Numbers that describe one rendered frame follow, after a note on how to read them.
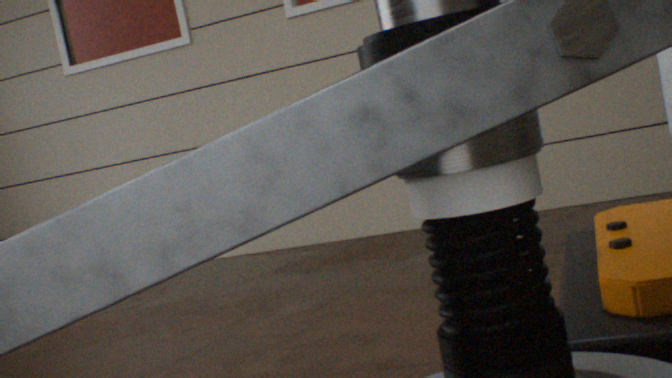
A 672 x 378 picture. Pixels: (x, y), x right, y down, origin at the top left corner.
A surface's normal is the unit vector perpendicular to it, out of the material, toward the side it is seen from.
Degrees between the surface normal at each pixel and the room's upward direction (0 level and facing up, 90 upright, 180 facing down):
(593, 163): 90
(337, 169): 90
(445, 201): 90
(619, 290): 90
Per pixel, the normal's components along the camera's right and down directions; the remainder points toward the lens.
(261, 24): -0.33, 0.15
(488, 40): -0.06, 0.10
